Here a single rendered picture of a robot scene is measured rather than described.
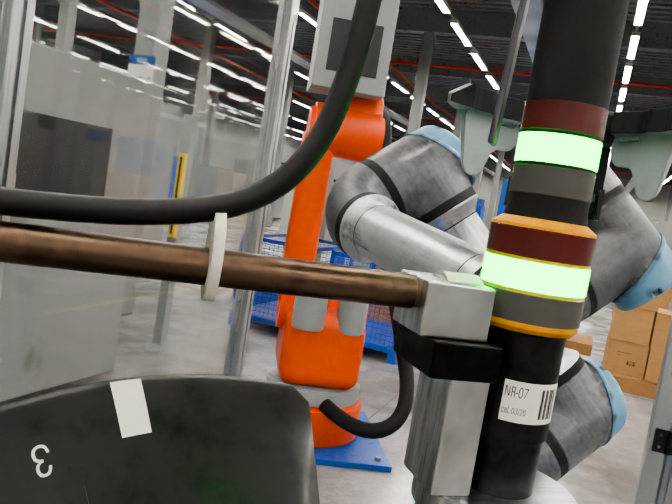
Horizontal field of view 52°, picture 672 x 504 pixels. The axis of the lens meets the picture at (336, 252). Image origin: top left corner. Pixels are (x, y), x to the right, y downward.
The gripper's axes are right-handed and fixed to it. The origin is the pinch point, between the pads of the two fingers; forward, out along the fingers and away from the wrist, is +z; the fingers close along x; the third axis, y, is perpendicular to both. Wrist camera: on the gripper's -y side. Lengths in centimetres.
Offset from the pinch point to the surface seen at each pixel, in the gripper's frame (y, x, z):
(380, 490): 165, 65, -311
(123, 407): 21.4, 19.3, 14.6
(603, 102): 3.0, -1.6, 16.4
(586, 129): 4.1, -1.2, 16.9
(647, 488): 77, -37, -163
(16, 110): 5, 70, -28
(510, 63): 1.7, 2.2, 16.1
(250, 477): 24.4, 12.6, 11.8
